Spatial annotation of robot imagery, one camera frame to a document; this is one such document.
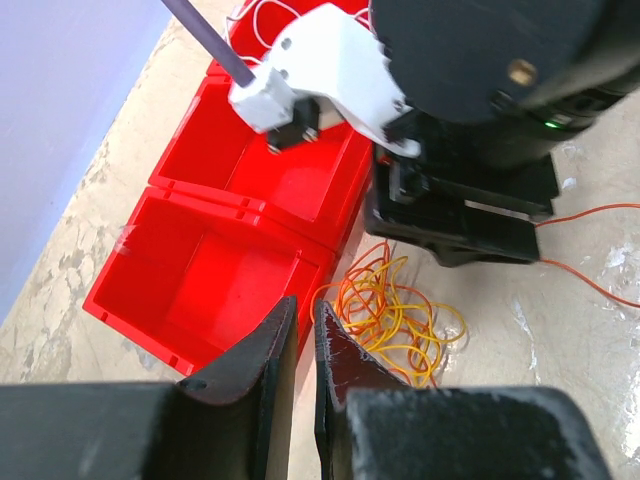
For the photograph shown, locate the orange and white cables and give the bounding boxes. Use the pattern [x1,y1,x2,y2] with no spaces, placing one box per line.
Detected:
[310,239,469,390]

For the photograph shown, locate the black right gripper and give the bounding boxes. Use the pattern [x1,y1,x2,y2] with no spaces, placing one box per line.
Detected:
[365,147,559,268]

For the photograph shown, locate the red middle plastic bin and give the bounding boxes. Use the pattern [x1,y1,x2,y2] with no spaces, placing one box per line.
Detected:
[149,75,371,252]

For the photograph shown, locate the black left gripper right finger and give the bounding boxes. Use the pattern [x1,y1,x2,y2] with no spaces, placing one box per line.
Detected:
[314,300,611,479]

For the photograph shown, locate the red right plastic bin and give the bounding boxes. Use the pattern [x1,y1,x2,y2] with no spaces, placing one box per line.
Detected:
[223,0,325,64]

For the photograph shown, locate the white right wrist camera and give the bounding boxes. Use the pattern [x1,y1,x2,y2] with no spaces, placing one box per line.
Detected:
[228,3,421,157]

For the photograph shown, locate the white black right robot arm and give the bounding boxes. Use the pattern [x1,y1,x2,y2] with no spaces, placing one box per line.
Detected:
[365,1,639,267]

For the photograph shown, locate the red left plastic bin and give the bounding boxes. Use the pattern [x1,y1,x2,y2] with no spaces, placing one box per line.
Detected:
[83,187,335,375]

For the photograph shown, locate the white cable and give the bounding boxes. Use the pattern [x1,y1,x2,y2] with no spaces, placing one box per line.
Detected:
[219,0,374,66]

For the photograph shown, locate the red plastic bin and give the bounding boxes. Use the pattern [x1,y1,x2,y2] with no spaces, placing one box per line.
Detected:
[149,75,371,252]
[83,187,335,375]
[223,0,325,64]

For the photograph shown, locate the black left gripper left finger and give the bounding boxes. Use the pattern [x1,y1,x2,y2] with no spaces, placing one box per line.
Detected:
[1,296,297,479]

